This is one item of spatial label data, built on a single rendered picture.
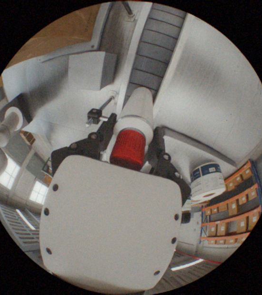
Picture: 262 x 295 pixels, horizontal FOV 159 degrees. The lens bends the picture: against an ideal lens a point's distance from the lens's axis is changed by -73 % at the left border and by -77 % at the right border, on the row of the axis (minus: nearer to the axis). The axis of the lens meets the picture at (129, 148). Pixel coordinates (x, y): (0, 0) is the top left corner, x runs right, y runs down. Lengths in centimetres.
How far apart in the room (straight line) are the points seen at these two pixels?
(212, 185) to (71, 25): 68
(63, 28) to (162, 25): 20
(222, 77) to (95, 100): 45
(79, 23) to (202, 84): 36
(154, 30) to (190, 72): 15
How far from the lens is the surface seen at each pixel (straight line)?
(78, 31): 29
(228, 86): 41
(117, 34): 33
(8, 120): 76
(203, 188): 50
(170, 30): 28
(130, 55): 17
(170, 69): 22
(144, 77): 25
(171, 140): 35
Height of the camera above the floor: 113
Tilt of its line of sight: 40 degrees down
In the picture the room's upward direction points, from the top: 166 degrees counter-clockwise
